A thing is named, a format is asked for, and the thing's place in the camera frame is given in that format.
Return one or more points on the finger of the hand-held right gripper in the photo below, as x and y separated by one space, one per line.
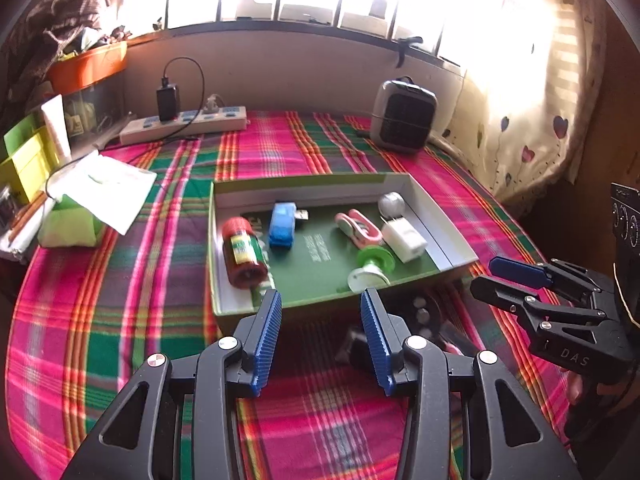
500 295
517 270

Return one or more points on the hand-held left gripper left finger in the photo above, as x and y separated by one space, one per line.
267 342

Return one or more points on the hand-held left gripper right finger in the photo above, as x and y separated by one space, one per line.
376 342

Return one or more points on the black round disc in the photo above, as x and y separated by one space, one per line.
422 315

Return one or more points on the green and white spool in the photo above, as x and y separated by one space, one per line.
372 267

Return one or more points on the green and white cardboard box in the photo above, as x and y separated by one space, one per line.
320 270

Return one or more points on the red pill bottle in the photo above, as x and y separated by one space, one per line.
243 255

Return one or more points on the white USB wall charger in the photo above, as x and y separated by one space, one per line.
404 240

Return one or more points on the pink clip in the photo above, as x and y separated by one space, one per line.
357 227

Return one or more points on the blue USB tester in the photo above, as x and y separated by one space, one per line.
282 225

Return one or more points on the white round jar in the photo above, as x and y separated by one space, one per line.
391 205

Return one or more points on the person's right hand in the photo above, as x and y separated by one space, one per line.
576 390

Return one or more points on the plaid blanket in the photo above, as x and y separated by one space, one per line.
125 310

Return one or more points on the heart print curtain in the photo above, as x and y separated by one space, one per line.
530 85

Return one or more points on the grey space heater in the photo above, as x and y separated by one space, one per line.
402 115

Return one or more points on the white paper sheet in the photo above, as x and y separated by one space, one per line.
107 185

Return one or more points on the white power strip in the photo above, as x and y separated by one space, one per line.
200 122

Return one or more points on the green tissue pack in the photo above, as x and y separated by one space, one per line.
67 227

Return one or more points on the white plug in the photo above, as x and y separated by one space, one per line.
212 102

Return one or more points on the black power adapter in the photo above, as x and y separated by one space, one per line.
168 102

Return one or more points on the orange lidded storage bin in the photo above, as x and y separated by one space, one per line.
97 105

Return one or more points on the small dark jar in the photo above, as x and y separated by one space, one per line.
6 207

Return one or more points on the green and yellow boxes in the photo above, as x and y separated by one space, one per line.
27 160

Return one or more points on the orange plastic tray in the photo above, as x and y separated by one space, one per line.
90 67

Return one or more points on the brown crumpled cloth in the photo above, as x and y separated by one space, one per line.
55 20

